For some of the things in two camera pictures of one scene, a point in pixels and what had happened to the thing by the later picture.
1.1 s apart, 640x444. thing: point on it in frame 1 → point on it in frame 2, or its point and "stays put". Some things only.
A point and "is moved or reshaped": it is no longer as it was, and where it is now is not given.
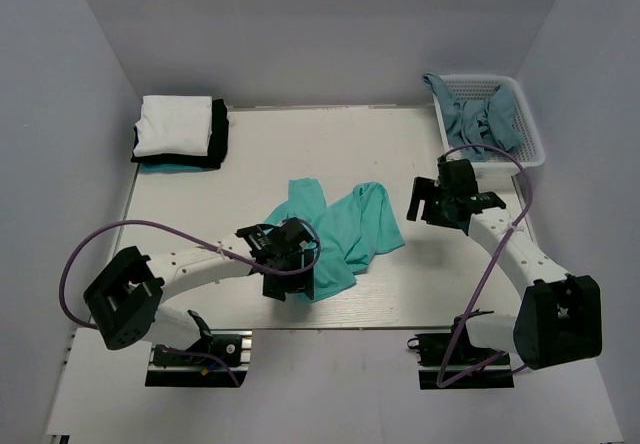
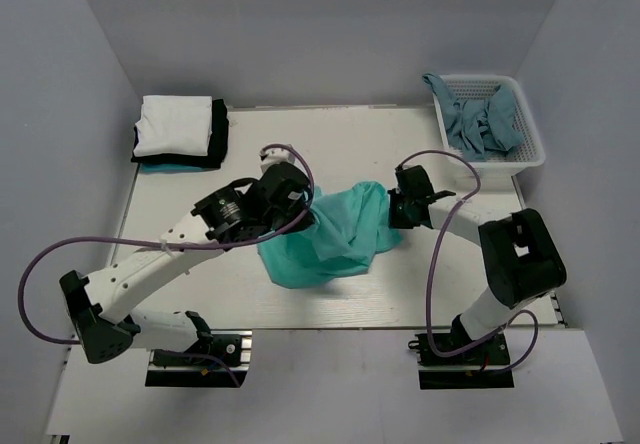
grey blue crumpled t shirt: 489,120 stays put
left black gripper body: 290,261 → 283,216
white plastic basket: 481,87 stays put
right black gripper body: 440,198 → 400,217
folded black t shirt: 219,144 stays put
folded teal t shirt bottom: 161,168 stays put
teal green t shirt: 358,223 is moved or reshaped
